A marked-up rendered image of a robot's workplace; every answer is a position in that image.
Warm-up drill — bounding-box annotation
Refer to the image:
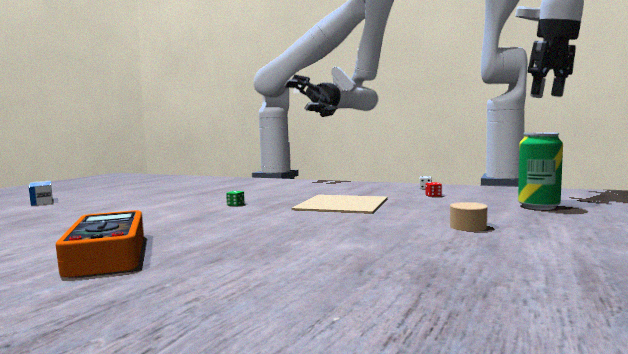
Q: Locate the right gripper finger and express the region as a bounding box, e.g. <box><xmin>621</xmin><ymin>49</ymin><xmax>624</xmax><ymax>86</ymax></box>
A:
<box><xmin>304</xmin><ymin>92</ymin><xmax>337</xmax><ymax>117</ymax></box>
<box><xmin>284</xmin><ymin>74</ymin><xmax>320</xmax><ymax>95</ymax></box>

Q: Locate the beige flat mat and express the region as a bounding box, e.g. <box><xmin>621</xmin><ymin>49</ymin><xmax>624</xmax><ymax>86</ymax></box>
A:
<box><xmin>291</xmin><ymin>195</ymin><xmax>387</xmax><ymax>214</ymax></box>

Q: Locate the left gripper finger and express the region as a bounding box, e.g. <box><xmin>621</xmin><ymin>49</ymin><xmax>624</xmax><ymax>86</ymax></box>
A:
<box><xmin>528</xmin><ymin>41</ymin><xmax>563</xmax><ymax>98</ymax></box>
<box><xmin>551</xmin><ymin>45</ymin><xmax>576</xmax><ymax>97</ymax></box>

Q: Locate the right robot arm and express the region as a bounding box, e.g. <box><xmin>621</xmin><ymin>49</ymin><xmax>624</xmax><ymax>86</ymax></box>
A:
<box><xmin>254</xmin><ymin>0</ymin><xmax>394</xmax><ymax>173</ymax></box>

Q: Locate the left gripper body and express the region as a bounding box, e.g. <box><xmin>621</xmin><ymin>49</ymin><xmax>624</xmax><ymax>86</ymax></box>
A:
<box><xmin>537</xmin><ymin>19</ymin><xmax>581</xmax><ymax>67</ymax></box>

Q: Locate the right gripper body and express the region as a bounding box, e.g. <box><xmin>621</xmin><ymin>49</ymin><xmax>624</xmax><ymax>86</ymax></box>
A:
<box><xmin>305</xmin><ymin>82</ymin><xmax>341</xmax><ymax>106</ymax></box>

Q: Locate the red die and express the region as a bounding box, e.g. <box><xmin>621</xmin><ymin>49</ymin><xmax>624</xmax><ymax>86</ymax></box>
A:
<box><xmin>426</xmin><ymin>182</ymin><xmax>442</xmax><ymax>197</ymax></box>

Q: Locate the green die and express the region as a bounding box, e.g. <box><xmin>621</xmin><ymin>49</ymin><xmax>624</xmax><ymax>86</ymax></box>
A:
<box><xmin>226</xmin><ymin>191</ymin><xmax>245</xmax><ymax>206</ymax></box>

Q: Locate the orange digital multimeter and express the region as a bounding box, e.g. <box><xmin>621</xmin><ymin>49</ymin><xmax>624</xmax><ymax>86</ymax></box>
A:
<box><xmin>56</xmin><ymin>211</ymin><xmax>144</xmax><ymax>277</ymax></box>

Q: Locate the green soda can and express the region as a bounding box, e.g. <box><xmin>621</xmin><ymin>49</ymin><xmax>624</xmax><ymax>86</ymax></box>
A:
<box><xmin>518</xmin><ymin>133</ymin><xmax>563</xmax><ymax>210</ymax></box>

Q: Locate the tan short cylinder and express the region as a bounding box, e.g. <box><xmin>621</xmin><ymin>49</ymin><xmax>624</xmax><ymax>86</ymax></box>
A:
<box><xmin>450</xmin><ymin>202</ymin><xmax>487</xmax><ymax>231</ymax></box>

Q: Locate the white die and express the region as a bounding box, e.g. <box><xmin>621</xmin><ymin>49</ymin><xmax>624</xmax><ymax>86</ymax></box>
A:
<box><xmin>420</xmin><ymin>176</ymin><xmax>432</xmax><ymax>189</ymax></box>

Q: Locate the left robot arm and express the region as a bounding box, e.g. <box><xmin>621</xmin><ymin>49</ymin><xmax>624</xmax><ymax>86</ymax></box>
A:
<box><xmin>481</xmin><ymin>0</ymin><xmax>584</xmax><ymax>178</ymax></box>

